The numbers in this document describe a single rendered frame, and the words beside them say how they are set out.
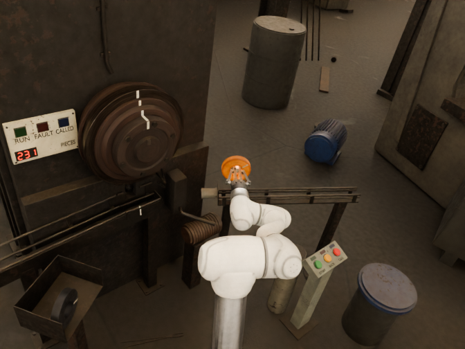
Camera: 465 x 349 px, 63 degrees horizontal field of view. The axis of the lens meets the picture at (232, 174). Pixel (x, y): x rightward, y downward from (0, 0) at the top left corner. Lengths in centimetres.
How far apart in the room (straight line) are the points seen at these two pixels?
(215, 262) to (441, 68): 292
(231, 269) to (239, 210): 59
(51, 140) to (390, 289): 184
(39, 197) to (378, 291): 175
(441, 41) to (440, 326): 220
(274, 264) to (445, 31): 286
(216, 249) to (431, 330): 196
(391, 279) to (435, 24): 219
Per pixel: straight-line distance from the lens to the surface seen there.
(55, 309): 163
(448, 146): 369
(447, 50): 367
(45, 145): 172
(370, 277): 232
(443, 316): 300
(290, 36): 418
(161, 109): 166
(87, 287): 181
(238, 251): 116
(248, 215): 171
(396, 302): 228
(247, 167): 201
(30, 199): 185
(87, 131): 159
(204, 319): 241
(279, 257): 118
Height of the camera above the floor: 207
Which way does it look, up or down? 38 degrees down
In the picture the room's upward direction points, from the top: 10 degrees clockwise
